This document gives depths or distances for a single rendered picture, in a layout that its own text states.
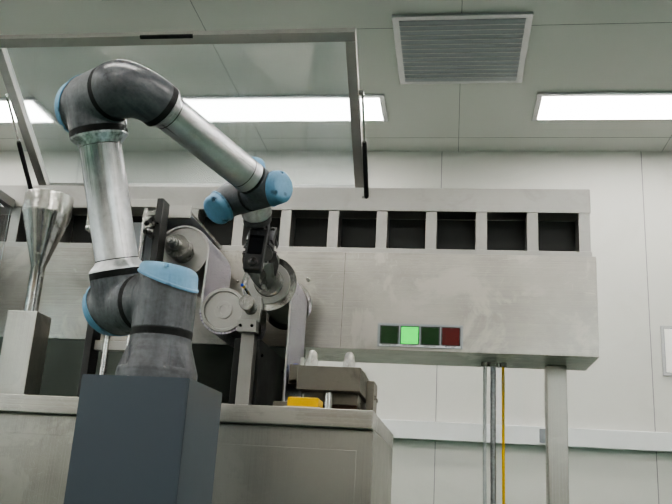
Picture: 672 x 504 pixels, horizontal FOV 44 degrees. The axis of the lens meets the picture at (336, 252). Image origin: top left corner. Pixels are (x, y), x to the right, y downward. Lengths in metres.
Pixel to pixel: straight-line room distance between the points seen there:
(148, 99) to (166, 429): 0.63
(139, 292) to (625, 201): 3.92
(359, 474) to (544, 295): 0.93
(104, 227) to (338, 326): 0.99
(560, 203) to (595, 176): 2.60
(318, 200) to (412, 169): 2.57
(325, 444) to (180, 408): 0.47
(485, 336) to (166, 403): 1.22
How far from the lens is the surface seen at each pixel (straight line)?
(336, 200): 2.60
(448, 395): 4.78
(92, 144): 1.73
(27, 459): 2.05
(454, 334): 2.45
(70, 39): 2.63
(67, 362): 2.71
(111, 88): 1.66
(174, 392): 1.47
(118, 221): 1.70
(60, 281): 2.78
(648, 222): 5.14
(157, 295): 1.57
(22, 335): 2.48
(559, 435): 2.60
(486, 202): 2.57
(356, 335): 2.47
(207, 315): 2.23
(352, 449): 1.83
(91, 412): 1.53
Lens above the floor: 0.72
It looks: 17 degrees up
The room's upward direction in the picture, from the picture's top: 3 degrees clockwise
